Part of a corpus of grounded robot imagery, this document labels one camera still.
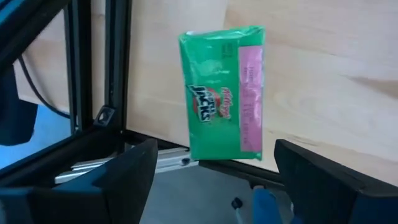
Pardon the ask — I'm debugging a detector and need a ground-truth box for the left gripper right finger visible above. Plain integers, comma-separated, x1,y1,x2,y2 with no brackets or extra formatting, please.
274,139,364,224

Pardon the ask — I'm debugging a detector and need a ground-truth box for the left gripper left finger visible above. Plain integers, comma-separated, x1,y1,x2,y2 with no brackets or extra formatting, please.
90,139,159,224

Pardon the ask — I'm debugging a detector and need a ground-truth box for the green Apple Jacks cereal box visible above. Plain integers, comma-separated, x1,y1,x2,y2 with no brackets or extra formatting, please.
178,25,266,162

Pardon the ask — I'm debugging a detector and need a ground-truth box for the blue rounded object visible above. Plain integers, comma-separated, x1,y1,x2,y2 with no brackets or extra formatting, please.
252,188,294,224

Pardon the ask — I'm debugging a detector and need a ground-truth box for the small black knob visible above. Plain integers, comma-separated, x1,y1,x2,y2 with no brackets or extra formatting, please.
231,197,244,224

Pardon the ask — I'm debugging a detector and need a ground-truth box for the silver metal bracket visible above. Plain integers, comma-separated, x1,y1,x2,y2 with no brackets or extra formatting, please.
54,146,200,184

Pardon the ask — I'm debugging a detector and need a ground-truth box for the black aluminium table frame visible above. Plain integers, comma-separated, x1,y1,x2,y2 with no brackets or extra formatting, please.
0,0,287,190

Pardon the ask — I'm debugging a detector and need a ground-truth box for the thin black cable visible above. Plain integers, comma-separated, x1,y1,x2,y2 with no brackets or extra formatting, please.
17,57,72,120

